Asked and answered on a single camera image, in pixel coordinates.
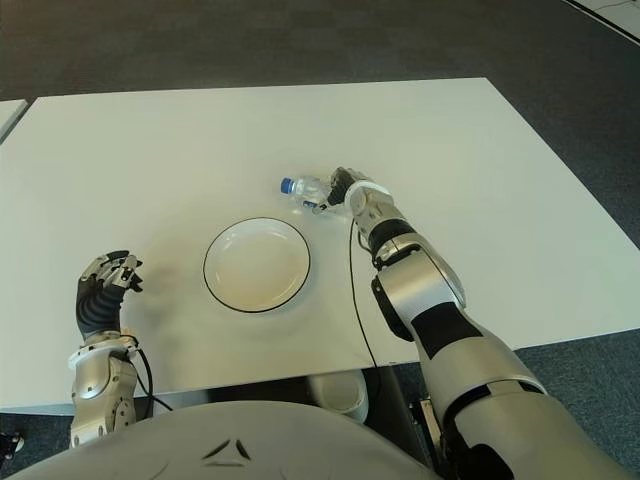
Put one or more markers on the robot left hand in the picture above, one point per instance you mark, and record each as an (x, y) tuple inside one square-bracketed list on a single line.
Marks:
[(97, 305)]

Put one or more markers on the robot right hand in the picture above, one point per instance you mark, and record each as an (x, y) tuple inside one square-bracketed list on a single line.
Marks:
[(341, 187)]

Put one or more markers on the clear water bottle blue cap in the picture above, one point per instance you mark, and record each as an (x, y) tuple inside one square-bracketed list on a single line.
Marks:
[(307, 187)]

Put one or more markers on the robot left arm silver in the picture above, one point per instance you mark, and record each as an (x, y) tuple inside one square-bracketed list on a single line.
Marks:
[(97, 380)]

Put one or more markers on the robot right arm silver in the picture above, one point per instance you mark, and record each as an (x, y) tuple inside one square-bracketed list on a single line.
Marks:
[(420, 285)]

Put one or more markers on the white plate black rim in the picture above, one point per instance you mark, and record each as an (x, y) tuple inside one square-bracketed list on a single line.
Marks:
[(257, 267)]

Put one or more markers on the black stand with caster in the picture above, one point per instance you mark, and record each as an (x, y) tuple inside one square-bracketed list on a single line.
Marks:
[(12, 444)]

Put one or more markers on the grey robot torso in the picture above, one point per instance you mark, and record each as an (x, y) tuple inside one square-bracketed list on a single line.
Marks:
[(225, 445)]

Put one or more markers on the dark metal table leg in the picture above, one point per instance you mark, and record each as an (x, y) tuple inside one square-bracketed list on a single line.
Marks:
[(395, 415)]

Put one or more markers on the metal floor bracket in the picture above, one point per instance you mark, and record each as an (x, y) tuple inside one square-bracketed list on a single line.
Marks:
[(425, 435)]

